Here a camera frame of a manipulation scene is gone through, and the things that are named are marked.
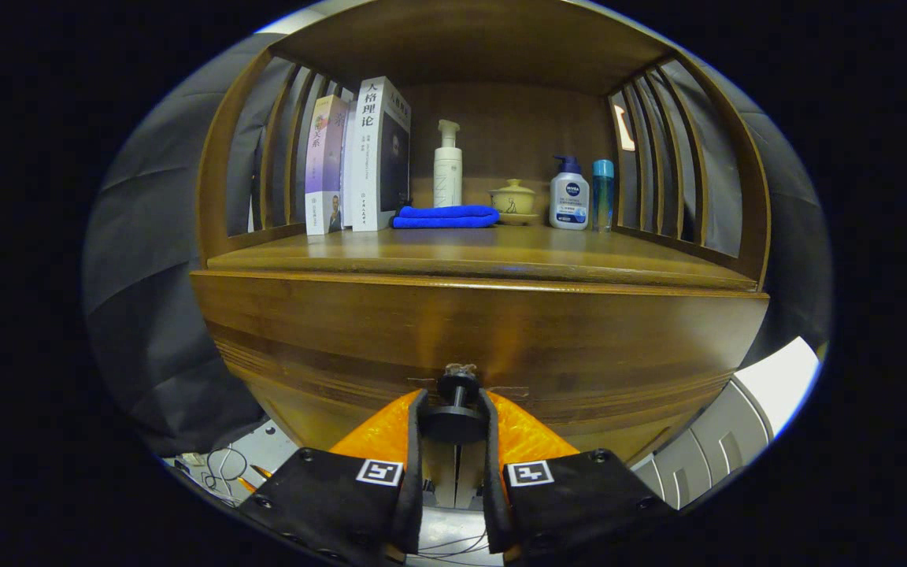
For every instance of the purple book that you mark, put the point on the purple book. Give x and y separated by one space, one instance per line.
323 165

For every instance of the wooden drawer with black knob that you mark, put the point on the wooden drawer with black knob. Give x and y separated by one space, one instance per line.
343 331

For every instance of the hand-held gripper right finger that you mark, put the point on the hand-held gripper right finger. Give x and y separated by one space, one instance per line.
493 488

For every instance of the wooden cabinet door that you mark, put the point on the wooden cabinet door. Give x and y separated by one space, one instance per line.
442 472
471 472

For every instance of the beige lidded tea bowl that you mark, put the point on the beige lidded tea bowl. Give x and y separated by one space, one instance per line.
512 201

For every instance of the wooden countertop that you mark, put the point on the wooden countertop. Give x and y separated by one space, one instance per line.
501 252

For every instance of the white bottle with blue cap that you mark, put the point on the white bottle with blue cap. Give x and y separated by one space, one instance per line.
569 201

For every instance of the thin white book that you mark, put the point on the thin white book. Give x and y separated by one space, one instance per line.
348 181

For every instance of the thick white book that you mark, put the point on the thick white book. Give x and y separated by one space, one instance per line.
367 173

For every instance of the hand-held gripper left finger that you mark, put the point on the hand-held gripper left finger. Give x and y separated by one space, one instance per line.
416 488

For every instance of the blue folded cloth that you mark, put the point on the blue folded cloth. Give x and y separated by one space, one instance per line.
446 216

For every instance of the brown wooden cabinet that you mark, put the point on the brown wooden cabinet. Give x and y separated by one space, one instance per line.
501 126

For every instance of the white pump bottle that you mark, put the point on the white pump bottle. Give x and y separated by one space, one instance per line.
447 177

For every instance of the slim teal bottle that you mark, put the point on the slim teal bottle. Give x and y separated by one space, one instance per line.
602 197

